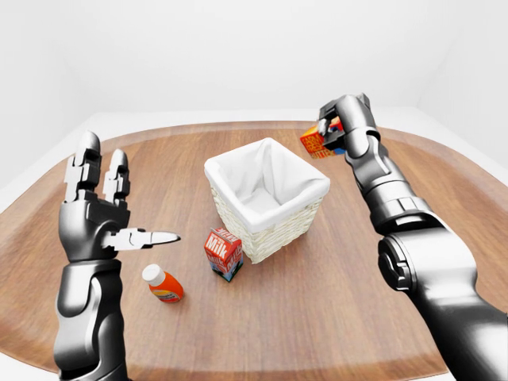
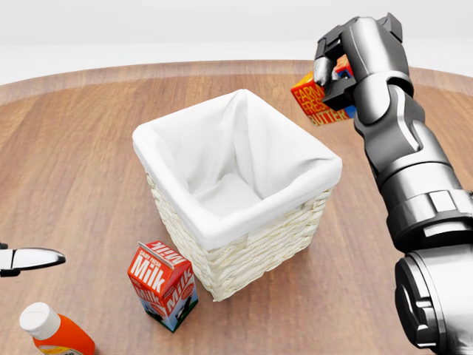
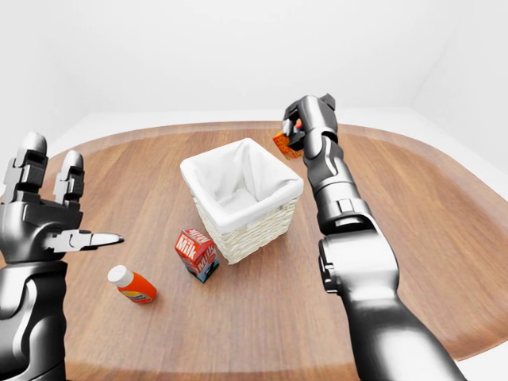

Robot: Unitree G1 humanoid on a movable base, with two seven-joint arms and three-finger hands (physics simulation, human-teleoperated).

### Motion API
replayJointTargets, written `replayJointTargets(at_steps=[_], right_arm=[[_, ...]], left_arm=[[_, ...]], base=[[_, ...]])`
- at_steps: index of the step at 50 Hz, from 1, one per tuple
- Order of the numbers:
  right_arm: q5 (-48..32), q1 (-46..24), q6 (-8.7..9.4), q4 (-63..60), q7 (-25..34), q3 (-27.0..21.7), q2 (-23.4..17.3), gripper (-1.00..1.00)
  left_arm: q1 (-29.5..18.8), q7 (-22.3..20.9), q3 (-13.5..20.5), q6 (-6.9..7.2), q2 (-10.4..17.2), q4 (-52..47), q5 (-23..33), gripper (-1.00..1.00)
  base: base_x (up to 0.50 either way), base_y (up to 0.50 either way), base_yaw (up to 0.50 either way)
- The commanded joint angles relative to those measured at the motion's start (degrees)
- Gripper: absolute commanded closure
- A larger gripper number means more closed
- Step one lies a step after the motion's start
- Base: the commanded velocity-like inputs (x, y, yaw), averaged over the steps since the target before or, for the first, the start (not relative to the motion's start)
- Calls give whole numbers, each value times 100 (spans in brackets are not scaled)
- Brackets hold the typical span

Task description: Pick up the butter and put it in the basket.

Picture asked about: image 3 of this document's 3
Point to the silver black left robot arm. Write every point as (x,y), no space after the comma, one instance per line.
(29,321)

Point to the orange printed butter box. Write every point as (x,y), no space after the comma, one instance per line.
(282,143)

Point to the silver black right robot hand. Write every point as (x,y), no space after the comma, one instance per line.
(307,119)

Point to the orange bottle with white cap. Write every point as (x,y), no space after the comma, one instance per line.
(133,285)

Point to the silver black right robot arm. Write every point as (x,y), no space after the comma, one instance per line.
(357,254)

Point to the red milk carton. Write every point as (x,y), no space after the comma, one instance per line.
(197,254)

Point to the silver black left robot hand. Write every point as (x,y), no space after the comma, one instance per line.
(35,222)

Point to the white lined wicker basket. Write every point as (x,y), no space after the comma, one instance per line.
(242,194)

